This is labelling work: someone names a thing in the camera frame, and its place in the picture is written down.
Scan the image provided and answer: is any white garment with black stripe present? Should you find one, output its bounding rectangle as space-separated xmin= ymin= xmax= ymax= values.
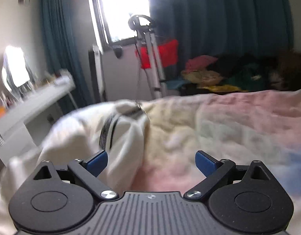
xmin=0 ymin=100 xmax=150 ymax=234

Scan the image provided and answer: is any pile of colourful clothes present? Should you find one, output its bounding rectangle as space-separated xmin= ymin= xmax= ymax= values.
xmin=168 ymin=50 xmax=301 ymax=96

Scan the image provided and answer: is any pastel pink blue bedsheet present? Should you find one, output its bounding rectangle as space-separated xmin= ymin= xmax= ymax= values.
xmin=130 ymin=88 xmax=301 ymax=199

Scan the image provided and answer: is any white radiator panel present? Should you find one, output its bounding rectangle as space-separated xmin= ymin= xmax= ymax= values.
xmin=88 ymin=45 xmax=107 ymax=103

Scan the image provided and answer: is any white dressing table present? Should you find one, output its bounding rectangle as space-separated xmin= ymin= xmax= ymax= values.
xmin=0 ymin=73 xmax=77 ymax=165

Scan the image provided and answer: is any vanity mirror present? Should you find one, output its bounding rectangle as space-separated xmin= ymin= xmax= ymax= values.
xmin=1 ymin=45 xmax=35 ymax=99

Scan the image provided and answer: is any red cloth on tripod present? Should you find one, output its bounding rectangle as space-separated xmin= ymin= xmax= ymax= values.
xmin=135 ymin=39 xmax=179 ymax=69

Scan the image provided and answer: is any dark teal right curtain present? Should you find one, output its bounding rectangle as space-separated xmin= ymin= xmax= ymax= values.
xmin=149 ymin=0 xmax=294 ymax=79

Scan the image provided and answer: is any dark teal curtain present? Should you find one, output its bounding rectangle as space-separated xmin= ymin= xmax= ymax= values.
xmin=40 ymin=0 xmax=93 ymax=108
xmin=149 ymin=0 xmax=294 ymax=79

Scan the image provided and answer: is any silver tripod stand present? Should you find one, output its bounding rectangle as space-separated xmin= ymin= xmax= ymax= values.
xmin=128 ymin=15 xmax=167 ymax=99

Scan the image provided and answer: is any dark teal left curtain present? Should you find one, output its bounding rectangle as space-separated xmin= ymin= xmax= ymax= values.
xmin=40 ymin=0 xmax=93 ymax=108

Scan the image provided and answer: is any bright window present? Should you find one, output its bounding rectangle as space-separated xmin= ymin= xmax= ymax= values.
xmin=88 ymin=0 xmax=150 ymax=52

